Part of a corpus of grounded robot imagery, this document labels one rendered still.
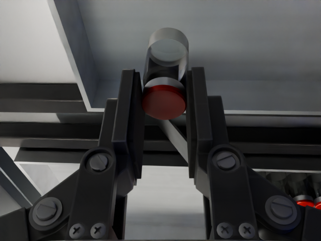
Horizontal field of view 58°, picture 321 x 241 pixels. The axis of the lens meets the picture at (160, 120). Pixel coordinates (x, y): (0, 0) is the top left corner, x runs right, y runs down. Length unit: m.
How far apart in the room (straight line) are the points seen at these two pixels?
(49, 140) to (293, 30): 0.24
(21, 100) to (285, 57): 0.22
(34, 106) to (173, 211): 0.28
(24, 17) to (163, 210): 0.34
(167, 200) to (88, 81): 0.26
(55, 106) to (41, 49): 0.05
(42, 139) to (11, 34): 0.11
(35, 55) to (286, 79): 0.20
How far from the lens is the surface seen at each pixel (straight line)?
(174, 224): 0.53
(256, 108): 0.23
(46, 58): 0.26
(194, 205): 0.45
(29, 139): 0.32
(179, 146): 0.26
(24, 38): 0.25
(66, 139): 0.30
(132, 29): 0.22
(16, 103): 0.28
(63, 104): 0.26
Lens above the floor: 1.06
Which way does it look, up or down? 40 degrees down
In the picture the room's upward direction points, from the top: 175 degrees counter-clockwise
